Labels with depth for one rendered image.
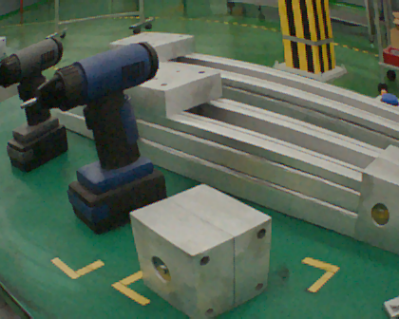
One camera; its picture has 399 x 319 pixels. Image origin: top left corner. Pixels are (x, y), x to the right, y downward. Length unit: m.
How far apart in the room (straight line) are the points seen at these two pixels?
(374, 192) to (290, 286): 0.15
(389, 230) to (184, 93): 0.39
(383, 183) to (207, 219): 0.21
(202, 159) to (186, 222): 0.28
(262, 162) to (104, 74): 0.22
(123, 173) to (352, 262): 0.31
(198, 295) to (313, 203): 0.23
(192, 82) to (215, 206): 0.31
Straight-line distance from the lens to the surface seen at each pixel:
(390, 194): 0.60
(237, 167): 0.74
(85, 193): 0.70
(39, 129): 0.93
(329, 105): 0.85
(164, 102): 0.80
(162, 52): 1.11
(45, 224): 0.75
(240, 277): 0.54
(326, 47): 4.13
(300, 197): 0.69
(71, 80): 0.64
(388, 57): 3.80
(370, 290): 0.57
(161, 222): 0.53
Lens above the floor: 1.14
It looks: 24 degrees down
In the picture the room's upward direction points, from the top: 4 degrees counter-clockwise
